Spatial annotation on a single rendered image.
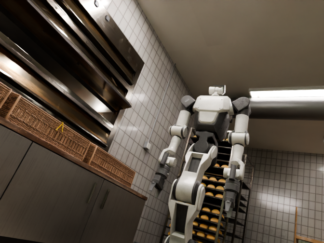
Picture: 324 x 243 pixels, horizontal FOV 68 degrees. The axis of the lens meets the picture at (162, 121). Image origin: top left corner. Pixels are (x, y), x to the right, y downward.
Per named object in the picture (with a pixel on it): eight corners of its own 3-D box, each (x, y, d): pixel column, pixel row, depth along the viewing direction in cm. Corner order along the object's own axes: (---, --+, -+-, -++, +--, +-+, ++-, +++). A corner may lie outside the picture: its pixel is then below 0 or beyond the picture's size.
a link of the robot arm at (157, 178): (154, 188, 170) (160, 174, 177) (166, 192, 165) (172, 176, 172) (147, 180, 161) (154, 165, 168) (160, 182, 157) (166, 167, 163)
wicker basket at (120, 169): (43, 156, 185) (59, 125, 197) (89, 180, 228) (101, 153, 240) (87, 166, 161) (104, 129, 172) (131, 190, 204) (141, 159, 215)
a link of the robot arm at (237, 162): (228, 180, 157) (231, 162, 164) (243, 182, 153) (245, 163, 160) (227, 175, 152) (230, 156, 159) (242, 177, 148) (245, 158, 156)
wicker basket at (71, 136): (-39, 117, 142) (-12, 80, 153) (40, 155, 184) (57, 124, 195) (3, 120, 116) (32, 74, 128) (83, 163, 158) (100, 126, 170)
